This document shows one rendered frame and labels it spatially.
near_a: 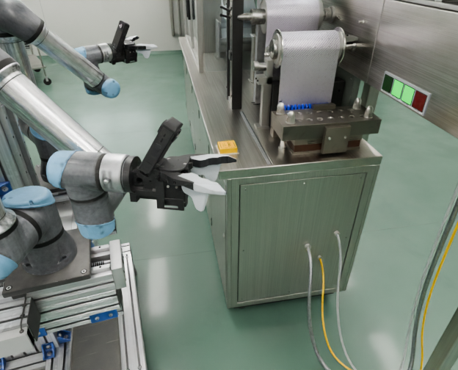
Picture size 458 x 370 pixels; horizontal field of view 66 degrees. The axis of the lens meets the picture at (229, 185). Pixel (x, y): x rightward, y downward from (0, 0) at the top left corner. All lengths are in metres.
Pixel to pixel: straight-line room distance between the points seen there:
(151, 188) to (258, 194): 0.77
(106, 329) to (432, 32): 1.63
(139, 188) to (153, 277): 1.49
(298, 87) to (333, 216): 0.57
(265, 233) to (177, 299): 0.72
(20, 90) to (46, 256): 0.47
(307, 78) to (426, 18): 0.48
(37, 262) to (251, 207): 0.78
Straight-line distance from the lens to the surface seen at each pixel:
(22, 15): 1.39
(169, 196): 0.66
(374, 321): 2.07
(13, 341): 1.17
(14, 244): 0.96
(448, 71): 1.20
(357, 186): 1.56
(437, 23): 1.26
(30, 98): 0.86
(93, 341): 1.72
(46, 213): 1.04
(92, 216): 0.76
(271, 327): 1.92
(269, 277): 1.74
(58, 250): 1.11
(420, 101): 1.27
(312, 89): 1.55
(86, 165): 0.70
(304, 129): 1.38
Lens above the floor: 1.57
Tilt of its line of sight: 33 degrees down
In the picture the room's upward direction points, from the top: straight up
